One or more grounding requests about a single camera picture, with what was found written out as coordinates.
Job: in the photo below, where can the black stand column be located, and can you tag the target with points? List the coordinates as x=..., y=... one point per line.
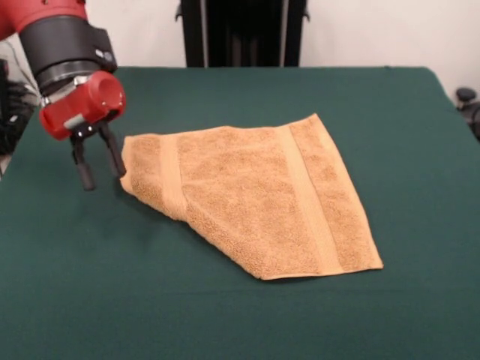
x=243, y=33

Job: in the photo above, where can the dark green table cloth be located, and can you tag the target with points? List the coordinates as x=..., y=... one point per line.
x=262, y=318

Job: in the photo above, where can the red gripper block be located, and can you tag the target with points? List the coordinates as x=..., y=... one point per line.
x=86, y=107

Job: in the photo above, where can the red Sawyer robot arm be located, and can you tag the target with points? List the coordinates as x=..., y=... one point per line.
x=56, y=45

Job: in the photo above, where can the tan terry towel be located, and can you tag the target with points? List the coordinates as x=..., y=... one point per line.
x=243, y=195

